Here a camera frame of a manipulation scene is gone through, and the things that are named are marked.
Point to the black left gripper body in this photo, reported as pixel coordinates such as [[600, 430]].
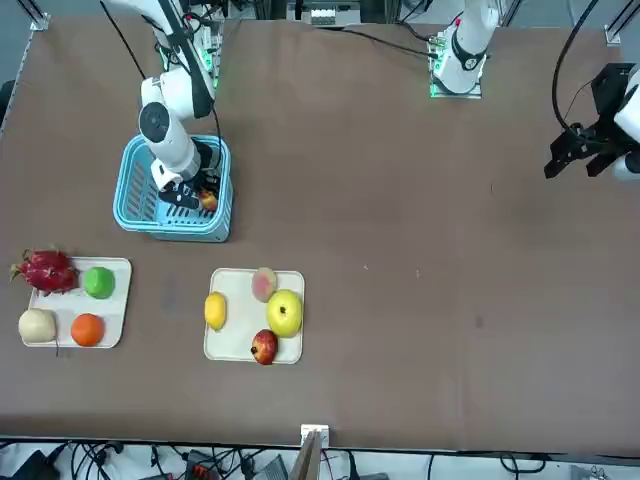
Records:
[[611, 92]]

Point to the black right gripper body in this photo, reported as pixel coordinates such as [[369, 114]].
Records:
[[210, 159]]

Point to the red apple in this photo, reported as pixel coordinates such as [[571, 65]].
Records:
[[209, 201]]

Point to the green apple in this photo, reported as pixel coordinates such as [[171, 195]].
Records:
[[99, 283]]

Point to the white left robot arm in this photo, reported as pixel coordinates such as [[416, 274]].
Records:
[[467, 45]]

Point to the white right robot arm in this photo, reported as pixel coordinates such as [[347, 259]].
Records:
[[167, 140]]

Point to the light blue plastic basket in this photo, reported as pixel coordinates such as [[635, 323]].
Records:
[[170, 230]]

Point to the yellow lemon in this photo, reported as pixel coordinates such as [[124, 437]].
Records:
[[215, 311]]

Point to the white tray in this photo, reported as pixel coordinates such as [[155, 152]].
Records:
[[242, 320], [117, 320]]

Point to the orange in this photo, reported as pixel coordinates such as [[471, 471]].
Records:
[[88, 330]]

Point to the pink green peach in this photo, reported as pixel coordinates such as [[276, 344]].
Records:
[[264, 285]]

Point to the large yellow pear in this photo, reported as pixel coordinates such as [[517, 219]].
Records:
[[285, 314]]

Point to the red dragon fruit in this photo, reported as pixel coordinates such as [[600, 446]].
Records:
[[47, 272]]

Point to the red pomegranate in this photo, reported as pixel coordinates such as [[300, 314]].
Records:
[[265, 347]]

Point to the cream white fruit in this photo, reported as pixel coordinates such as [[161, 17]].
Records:
[[37, 326]]

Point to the white table edge socket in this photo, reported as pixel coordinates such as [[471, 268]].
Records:
[[315, 430]]

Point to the black red device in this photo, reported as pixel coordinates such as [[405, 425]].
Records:
[[200, 467]]

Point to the wooden board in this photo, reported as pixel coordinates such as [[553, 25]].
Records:
[[305, 460]]

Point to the black box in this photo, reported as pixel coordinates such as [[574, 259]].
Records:
[[35, 467]]

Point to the aluminium corner bracket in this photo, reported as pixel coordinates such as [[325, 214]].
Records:
[[613, 35], [40, 21]]

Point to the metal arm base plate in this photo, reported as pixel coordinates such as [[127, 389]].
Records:
[[455, 95], [215, 55]]

